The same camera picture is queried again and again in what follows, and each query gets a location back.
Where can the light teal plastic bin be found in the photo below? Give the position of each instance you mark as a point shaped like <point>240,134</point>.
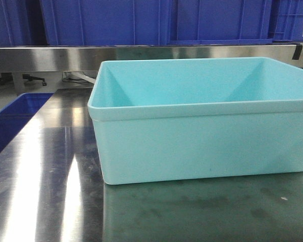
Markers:
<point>172,119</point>

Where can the blue crate upper right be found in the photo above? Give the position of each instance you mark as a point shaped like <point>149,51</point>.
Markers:
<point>286,21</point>

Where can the grey metal table leg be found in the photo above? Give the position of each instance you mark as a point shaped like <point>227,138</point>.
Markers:
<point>18,83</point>

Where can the blue crate upper left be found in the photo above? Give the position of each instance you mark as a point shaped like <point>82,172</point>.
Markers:
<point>14,24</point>

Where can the black tape strip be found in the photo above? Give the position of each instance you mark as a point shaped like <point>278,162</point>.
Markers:
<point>297,51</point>

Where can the blue crate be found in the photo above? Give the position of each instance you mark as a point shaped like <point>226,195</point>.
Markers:
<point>14,24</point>
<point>286,21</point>
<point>158,23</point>

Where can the blue bin lower left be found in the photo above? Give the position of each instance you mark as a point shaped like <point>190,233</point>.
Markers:
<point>15,115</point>

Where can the black office chair base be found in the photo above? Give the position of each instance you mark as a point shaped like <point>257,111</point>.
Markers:
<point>8,77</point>

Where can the blue crate upper middle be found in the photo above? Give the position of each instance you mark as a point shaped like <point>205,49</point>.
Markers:
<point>158,23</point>

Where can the stainless steel shelf rail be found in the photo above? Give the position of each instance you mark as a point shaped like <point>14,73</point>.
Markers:
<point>25,59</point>

